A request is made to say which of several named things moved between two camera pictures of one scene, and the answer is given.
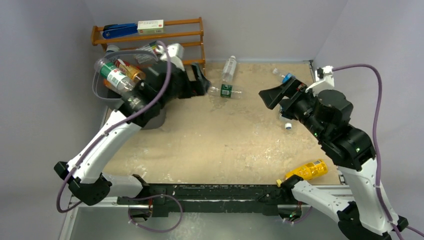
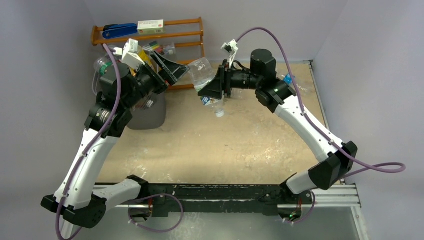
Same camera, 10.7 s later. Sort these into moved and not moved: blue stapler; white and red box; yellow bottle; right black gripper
Moved: yellow bottle; right black gripper
Not moved: white and red box; blue stapler
